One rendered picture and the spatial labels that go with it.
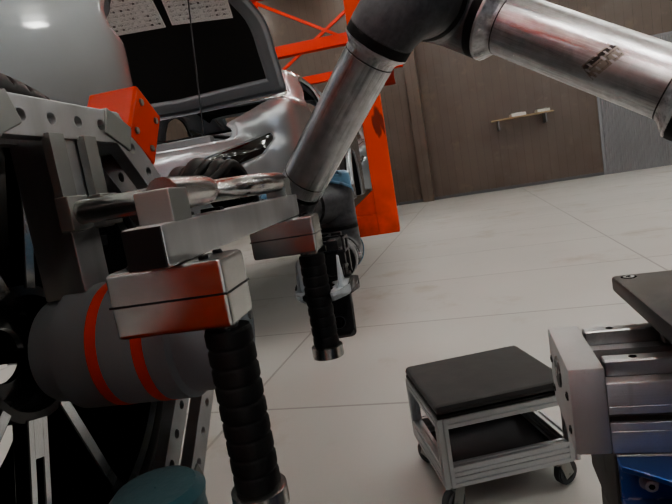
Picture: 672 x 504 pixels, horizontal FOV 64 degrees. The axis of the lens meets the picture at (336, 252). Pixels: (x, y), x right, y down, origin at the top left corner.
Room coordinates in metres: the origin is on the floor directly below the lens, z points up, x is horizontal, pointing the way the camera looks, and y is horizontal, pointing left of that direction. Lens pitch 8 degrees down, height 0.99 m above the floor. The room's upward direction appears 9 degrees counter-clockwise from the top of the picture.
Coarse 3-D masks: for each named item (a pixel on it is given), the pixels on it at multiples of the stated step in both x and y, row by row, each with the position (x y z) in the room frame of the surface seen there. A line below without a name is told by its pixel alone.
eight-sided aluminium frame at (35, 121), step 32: (0, 96) 0.50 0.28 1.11; (0, 128) 0.49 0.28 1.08; (32, 128) 0.54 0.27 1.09; (64, 128) 0.59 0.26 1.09; (96, 128) 0.65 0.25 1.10; (128, 128) 0.72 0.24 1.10; (128, 160) 0.71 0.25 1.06; (192, 416) 0.75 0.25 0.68; (160, 448) 0.73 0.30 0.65; (192, 448) 0.72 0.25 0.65
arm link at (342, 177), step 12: (336, 180) 0.99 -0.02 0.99; (348, 180) 1.00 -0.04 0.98; (324, 192) 0.95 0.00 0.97; (336, 192) 0.98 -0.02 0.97; (348, 192) 1.00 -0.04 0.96; (336, 204) 0.97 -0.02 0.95; (348, 204) 0.99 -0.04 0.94; (324, 216) 0.95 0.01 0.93; (336, 216) 0.98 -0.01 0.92; (348, 216) 0.99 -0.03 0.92; (324, 228) 1.00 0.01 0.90; (336, 228) 0.98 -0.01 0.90; (348, 228) 0.99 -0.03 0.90
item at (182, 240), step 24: (192, 216) 0.42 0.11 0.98; (216, 216) 0.45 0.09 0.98; (240, 216) 0.51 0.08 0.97; (264, 216) 0.59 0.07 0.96; (288, 216) 0.70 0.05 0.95; (144, 240) 0.36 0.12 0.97; (168, 240) 0.36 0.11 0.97; (192, 240) 0.40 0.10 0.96; (216, 240) 0.44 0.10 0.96; (144, 264) 0.36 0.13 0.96; (168, 264) 0.36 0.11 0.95
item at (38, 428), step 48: (0, 192) 0.75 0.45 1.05; (0, 240) 0.83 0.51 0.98; (0, 288) 0.59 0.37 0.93; (0, 384) 0.60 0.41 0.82; (0, 432) 0.54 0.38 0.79; (48, 432) 0.80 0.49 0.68; (96, 432) 0.78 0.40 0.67; (144, 432) 0.76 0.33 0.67; (0, 480) 0.74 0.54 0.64; (48, 480) 0.58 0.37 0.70; (96, 480) 0.68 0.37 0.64
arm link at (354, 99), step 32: (384, 0) 0.72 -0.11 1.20; (416, 0) 0.71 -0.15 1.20; (448, 0) 0.73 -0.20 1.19; (352, 32) 0.74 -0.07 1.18; (384, 32) 0.72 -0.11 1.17; (416, 32) 0.73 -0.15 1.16; (352, 64) 0.76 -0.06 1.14; (384, 64) 0.75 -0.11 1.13; (320, 96) 0.82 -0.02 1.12; (352, 96) 0.78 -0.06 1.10; (320, 128) 0.81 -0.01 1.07; (352, 128) 0.81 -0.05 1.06; (320, 160) 0.83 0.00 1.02; (320, 192) 0.88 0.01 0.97
